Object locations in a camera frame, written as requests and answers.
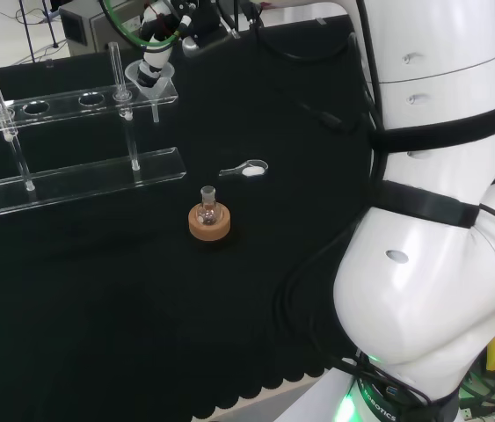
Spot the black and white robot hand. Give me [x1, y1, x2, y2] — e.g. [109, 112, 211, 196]
[136, 0, 240, 88]

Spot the translucent plastic funnel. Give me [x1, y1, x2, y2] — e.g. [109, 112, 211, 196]
[124, 60, 176, 124]

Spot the clear acrylic funnel stand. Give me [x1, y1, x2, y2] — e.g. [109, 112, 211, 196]
[0, 41, 186, 219]

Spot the clear weighing funnel with powder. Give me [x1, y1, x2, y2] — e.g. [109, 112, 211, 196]
[218, 158, 269, 179]

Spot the grey metal control box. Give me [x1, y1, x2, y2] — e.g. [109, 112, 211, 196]
[58, 0, 148, 57]

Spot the black tripod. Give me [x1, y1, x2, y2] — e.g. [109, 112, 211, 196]
[16, 0, 62, 63]

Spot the small round-bottom glass flask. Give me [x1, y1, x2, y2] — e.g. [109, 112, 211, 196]
[197, 186, 224, 226]

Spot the black bench cloth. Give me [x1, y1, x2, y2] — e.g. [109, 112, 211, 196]
[0, 12, 382, 421]

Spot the cork ring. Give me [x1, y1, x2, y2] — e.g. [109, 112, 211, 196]
[188, 203, 234, 242]

